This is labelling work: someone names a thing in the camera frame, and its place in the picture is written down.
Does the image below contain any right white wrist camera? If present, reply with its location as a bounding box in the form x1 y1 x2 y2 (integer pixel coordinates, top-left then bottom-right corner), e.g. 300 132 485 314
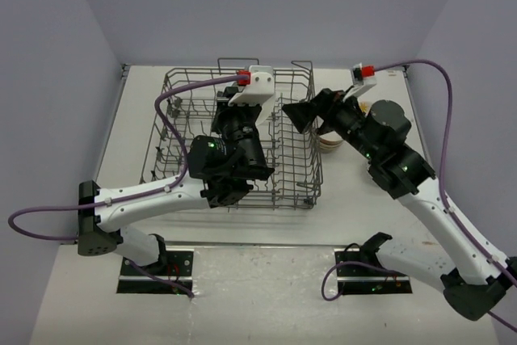
345 63 377 98

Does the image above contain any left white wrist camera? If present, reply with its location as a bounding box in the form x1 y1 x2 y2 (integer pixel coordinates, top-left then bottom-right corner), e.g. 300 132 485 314
229 65 276 125

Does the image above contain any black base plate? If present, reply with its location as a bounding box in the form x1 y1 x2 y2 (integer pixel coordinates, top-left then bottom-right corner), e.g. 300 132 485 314
116 247 195 296
336 265 413 296

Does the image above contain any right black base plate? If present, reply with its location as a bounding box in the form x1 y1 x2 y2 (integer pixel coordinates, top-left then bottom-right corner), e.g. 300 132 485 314
336 265 413 296

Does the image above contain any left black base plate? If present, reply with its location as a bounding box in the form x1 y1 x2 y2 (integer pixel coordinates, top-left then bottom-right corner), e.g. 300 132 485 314
116 247 195 296

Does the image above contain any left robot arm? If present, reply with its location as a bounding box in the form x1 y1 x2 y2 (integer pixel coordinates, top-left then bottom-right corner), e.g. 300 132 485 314
78 86 275 275

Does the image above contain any beige floral bowl back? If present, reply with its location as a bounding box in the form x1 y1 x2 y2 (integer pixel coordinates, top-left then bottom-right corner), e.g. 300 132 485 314
318 131 343 153

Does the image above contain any white green floral bowl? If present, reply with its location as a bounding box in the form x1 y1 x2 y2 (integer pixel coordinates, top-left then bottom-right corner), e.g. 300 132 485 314
359 101 372 114

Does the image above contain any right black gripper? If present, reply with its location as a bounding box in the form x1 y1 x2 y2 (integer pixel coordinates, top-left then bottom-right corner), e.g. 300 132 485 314
283 85 380 162

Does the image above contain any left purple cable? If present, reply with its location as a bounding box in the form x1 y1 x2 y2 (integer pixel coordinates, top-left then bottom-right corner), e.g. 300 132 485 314
7 70 251 301

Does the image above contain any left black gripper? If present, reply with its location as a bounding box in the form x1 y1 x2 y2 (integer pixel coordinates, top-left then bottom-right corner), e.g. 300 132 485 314
212 86 269 174

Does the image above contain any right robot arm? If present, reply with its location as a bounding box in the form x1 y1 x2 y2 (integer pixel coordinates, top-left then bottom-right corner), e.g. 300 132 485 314
282 88 516 321

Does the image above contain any grey wire dish rack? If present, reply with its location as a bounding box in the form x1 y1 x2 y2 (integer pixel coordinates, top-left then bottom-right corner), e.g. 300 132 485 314
140 59 322 209

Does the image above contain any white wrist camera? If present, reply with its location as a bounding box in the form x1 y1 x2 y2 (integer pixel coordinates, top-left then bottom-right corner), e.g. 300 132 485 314
345 63 377 98
229 65 276 125

